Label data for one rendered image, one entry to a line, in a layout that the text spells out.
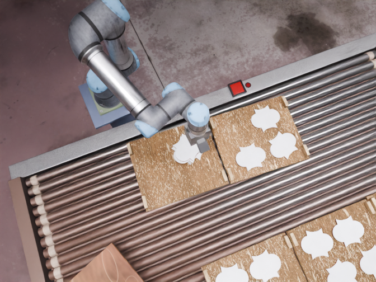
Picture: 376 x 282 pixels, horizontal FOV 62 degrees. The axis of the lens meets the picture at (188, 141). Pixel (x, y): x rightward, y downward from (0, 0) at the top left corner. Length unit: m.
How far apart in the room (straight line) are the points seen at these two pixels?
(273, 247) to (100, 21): 1.17
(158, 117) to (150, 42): 1.90
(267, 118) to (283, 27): 1.63
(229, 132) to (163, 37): 1.58
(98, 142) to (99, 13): 0.69
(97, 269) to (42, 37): 2.30
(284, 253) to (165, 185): 0.62
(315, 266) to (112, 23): 1.30
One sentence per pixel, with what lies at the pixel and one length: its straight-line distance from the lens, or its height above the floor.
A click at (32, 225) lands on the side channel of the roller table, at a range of 1.63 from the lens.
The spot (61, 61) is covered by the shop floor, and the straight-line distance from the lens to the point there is 3.02.
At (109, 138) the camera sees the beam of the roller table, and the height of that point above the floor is 0.91.
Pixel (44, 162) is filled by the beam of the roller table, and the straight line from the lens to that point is 1.69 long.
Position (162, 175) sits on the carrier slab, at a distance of 1.50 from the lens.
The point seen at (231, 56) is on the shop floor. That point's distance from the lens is 2.86.
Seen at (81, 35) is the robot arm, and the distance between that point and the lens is 1.15.
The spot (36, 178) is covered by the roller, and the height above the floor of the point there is 0.92.
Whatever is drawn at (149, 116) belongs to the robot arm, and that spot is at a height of 1.42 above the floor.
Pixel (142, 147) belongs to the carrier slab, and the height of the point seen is 0.94.
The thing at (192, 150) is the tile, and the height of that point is 1.00.
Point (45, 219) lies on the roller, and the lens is 1.63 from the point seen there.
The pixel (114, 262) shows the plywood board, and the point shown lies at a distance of 1.41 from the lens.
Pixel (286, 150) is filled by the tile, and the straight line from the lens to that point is 1.58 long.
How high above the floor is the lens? 2.41
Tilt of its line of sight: 74 degrees down
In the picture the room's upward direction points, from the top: straight up
